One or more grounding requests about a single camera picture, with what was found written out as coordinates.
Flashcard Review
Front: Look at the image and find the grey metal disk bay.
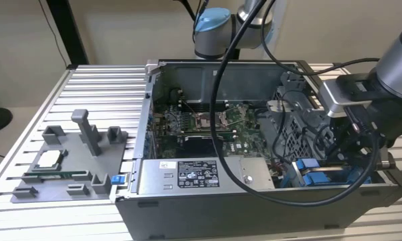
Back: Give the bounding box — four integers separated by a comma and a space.
265, 71, 332, 161

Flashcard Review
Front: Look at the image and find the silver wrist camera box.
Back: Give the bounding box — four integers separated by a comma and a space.
320, 74, 384, 118

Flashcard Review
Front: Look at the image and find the black upright post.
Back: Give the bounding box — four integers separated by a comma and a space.
45, 0, 89, 66

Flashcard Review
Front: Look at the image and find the metal socket cover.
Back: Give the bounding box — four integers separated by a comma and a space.
220, 105, 249, 126

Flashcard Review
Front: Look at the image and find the black open PC case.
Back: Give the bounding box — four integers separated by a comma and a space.
109, 59, 402, 241

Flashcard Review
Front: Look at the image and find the grey parts rack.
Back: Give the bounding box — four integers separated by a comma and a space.
10, 108, 130, 203

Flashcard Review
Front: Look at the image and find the silver CPU chip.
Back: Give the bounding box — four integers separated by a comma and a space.
33, 150, 65, 169

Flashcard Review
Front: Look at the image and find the hard disk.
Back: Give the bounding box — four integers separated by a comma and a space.
296, 157, 372, 188

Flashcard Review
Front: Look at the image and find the green RAM stick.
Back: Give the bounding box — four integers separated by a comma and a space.
25, 170, 88, 178

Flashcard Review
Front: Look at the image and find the silver power supply unit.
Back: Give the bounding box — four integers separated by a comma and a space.
138, 157, 276, 196

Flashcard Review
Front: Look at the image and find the CPU socket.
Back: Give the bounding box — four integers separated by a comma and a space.
193, 112, 219, 129

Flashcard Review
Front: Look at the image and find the black graphics card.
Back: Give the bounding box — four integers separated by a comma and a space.
181, 135, 224, 159

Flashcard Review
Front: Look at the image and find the green motherboard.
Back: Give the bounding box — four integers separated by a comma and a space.
152, 100, 273, 161

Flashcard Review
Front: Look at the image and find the thick black cable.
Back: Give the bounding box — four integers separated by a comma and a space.
259, 0, 380, 76
209, 0, 380, 208

